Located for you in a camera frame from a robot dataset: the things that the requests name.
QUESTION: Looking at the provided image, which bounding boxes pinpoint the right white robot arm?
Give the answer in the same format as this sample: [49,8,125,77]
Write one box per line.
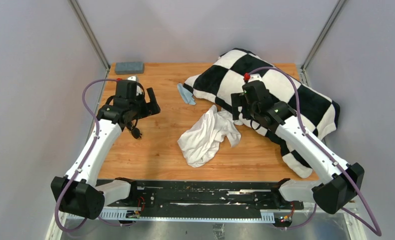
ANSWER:
[231,80,365,214]

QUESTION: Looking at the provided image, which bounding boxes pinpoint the aluminium frame post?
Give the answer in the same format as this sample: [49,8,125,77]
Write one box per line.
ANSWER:
[301,0,348,72]
[67,0,111,72]

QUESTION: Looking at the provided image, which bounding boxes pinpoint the white crumpled cloth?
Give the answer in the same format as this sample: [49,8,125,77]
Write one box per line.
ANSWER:
[177,105,242,168]

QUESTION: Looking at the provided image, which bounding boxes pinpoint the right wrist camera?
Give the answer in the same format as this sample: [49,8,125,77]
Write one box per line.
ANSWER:
[248,74,262,82]

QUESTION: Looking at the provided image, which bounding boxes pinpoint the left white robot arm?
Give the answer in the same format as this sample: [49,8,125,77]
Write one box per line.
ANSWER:
[50,78,161,220]

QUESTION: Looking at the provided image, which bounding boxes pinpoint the grey glasses case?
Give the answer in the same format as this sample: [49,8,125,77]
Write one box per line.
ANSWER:
[114,61,145,75]

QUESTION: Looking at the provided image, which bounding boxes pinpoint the black white checkered pillow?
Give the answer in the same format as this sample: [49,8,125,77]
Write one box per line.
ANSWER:
[183,48,341,180]

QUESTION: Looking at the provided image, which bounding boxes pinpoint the light blue cleaning cloth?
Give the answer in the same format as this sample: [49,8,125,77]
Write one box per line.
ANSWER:
[177,83,196,106]

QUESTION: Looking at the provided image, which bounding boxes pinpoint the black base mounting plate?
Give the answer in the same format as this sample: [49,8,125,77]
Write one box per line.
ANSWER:
[109,180,304,223]

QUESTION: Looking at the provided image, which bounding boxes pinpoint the left aluminium frame post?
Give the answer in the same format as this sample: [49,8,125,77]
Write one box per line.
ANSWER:
[67,0,111,72]

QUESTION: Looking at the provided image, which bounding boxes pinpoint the right aluminium frame post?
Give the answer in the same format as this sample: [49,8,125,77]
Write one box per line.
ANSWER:
[301,0,348,72]

